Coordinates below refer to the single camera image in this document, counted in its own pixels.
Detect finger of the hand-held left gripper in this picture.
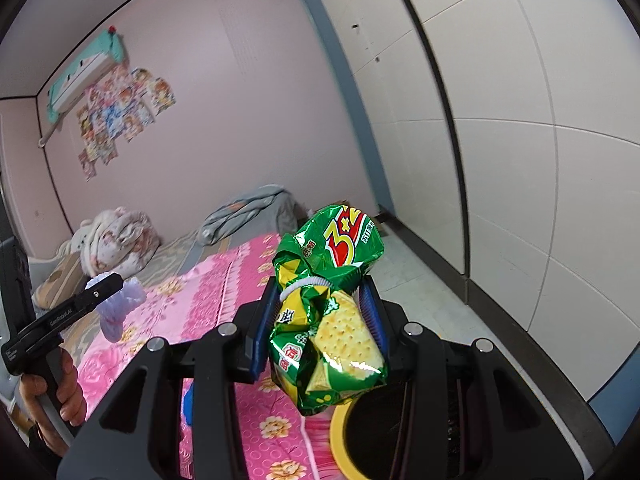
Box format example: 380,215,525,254
85,272,125,308

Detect folded floral quilt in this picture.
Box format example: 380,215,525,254
80,207,161,277

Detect air conditioner teal cover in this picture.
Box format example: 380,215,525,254
46,29,126,124

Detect yellow trash bin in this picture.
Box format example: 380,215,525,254
329,377,473,480

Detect pink floral bedsheet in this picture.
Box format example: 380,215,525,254
75,232,351,480

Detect grey patterned bedsheet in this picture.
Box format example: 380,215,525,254
60,230,211,351

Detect white plush toy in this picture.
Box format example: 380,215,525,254
59,220,97,261

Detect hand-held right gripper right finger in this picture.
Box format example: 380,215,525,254
357,279,585,480

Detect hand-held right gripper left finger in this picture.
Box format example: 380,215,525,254
56,276,279,480

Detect light purple fluffy sock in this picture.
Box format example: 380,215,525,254
85,270,147,344

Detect white wardrobe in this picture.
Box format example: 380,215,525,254
300,0,640,401

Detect striped pillow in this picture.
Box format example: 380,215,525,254
32,252,92,309

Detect folded grey blanket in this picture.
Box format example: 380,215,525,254
200,185,302,247

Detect person's left hand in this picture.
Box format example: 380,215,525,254
22,350,89,456

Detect green cracker packet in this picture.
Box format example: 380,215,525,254
269,203,389,416

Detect cluster of wall posters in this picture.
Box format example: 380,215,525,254
77,65,177,182

